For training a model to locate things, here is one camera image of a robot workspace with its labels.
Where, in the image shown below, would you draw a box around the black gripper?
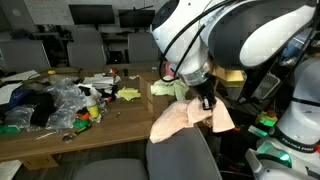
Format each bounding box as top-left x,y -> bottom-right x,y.
190,77 -> 218,111

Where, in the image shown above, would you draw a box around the peach shirt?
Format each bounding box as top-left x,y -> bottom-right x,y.
149,96 -> 236,145

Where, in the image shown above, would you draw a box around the light green towel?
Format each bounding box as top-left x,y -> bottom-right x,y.
150,75 -> 190,102

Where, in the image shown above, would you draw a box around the grey office chair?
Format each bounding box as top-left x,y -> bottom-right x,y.
127,31 -> 160,64
71,125 -> 223,180
66,41 -> 108,69
70,29 -> 105,45
0,39 -> 52,73

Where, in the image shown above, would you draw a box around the large brown cardboard box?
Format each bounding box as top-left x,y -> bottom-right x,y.
139,71 -> 221,134

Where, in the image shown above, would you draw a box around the white space heater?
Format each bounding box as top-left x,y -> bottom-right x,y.
252,71 -> 282,101

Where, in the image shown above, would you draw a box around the green lit gadget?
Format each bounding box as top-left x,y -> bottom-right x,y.
255,110 -> 278,128

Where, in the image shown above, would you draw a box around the yellow cleaning cloth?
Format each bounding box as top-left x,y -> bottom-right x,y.
115,86 -> 142,102

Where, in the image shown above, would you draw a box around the black computer monitor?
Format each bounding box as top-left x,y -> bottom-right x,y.
117,8 -> 156,30
68,3 -> 116,31

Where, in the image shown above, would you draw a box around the white paper stack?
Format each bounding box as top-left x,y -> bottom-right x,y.
80,73 -> 122,90

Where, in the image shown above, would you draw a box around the white bottle yellow liquid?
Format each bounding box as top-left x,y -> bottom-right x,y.
84,89 -> 101,120

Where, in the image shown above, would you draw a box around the orange plastic item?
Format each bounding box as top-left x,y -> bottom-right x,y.
75,112 -> 92,121

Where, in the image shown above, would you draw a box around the small green object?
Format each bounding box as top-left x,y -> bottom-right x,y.
72,118 -> 92,130

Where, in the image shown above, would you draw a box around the clear plastic bag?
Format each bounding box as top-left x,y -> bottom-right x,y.
3,78 -> 88,132

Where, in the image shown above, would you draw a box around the thin white stick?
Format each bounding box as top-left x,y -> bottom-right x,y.
34,131 -> 60,141

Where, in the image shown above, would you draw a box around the black cloth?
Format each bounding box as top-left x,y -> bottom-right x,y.
19,92 -> 58,128

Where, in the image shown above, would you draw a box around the low cardboard carton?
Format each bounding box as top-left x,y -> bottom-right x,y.
19,153 -> 60,171

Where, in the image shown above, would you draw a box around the blue bagged item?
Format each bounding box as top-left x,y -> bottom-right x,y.
9,88 -> 35,108

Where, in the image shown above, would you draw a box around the white paper sheet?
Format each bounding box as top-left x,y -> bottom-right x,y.
0,82 -> 24,106
0,69 -> 42,84

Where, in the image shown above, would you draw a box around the green plastic item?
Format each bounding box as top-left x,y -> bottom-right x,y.
0,124 -> 18,135

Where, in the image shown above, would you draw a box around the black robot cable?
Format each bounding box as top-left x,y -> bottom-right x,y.
158,0 -> 241,83

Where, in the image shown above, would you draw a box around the yellow-handled pliers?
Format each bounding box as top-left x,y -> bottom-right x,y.
62,124 -> 93,143

